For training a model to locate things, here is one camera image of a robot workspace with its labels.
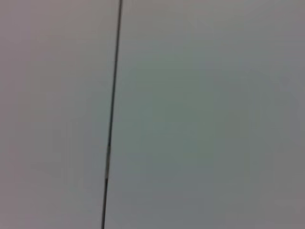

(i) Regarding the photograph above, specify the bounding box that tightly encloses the dark wall panel joint strip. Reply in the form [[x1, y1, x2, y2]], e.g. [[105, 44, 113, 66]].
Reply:
[[100, 0, 124, 229]]

